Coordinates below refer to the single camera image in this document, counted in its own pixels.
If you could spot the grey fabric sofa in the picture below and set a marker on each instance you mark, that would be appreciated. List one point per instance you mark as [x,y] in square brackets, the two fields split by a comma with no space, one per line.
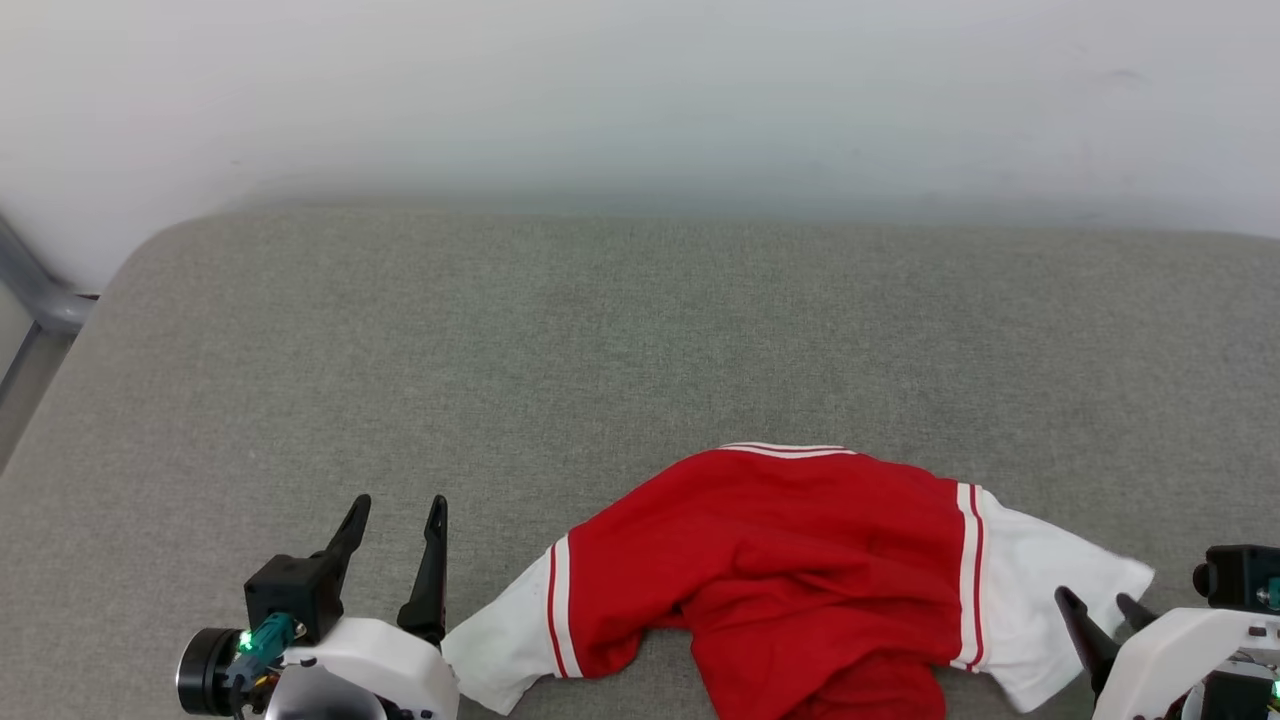
[640,340]

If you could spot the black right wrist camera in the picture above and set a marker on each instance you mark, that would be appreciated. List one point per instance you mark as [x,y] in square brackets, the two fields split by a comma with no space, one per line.
[1240,577]

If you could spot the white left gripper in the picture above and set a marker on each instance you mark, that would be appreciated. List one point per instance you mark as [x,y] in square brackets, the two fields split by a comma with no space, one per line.
[385,665]

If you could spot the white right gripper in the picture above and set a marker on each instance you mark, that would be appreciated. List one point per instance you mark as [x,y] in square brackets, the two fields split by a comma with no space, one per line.
[1170,655]

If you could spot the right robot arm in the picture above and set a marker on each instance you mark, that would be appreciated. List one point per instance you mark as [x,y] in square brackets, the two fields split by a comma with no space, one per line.
[1235,698]

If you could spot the red and white jersey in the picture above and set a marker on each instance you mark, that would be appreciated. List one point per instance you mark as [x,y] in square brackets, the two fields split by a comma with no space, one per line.
[800,570]

